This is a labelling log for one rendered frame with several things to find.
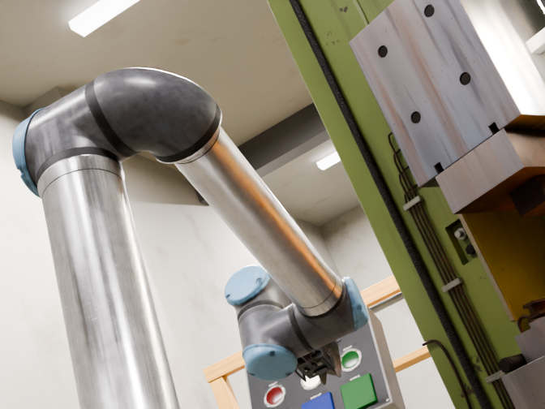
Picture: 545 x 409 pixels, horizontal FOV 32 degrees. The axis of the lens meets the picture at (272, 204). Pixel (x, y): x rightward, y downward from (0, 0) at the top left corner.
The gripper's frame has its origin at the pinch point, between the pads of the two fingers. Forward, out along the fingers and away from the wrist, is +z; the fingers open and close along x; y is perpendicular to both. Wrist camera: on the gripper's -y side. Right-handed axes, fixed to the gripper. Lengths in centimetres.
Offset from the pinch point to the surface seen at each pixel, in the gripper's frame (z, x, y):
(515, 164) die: -9, 52, -20
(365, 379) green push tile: 10.2, 2.5, -1.7
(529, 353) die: 14.6, 36.6, 6.6
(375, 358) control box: 11.0, 5.8, -6.2
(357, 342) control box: 10.9, 2.5, -12.4
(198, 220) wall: 290, -196, -425
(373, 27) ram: -27, 38, -63
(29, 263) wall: 116, -202, -247
